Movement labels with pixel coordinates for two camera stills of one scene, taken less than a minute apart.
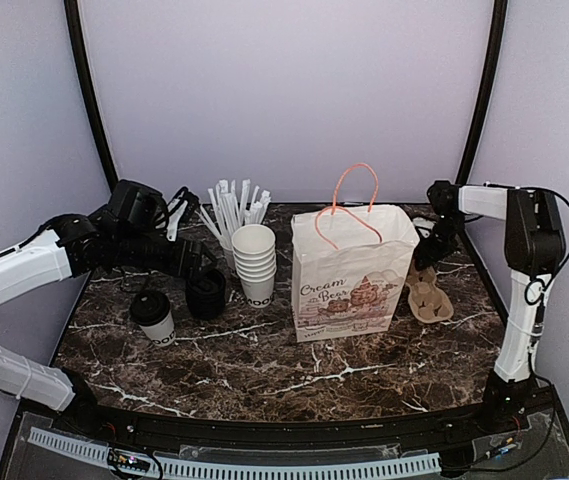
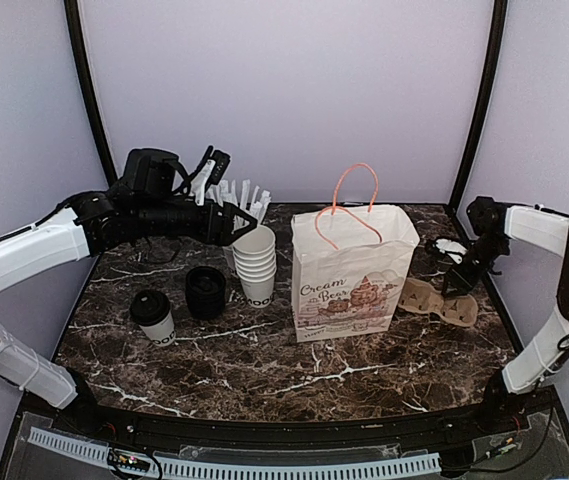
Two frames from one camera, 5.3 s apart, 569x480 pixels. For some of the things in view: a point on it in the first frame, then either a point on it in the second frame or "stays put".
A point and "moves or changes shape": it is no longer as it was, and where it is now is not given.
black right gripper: [430, 255] → [457, 277]
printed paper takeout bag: [351, 261] stays put
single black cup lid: [149, 307] stays put
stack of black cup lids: [207, 293] stays put
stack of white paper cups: [255, 256] stays put
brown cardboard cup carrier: [427, 301] moves or changes shape
